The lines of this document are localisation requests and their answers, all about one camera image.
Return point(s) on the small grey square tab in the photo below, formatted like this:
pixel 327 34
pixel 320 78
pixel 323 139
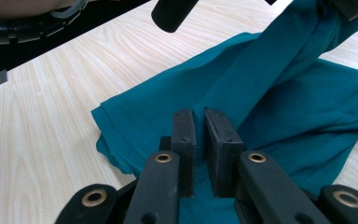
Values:
pixel 0 77

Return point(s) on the teal long-sleeved shirt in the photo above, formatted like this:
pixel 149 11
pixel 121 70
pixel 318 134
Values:
pixel 261 93

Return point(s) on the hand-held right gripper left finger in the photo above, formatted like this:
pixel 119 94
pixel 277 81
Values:
pixel 184 149

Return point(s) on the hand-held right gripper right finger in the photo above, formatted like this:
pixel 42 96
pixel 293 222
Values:
pixel 223 161

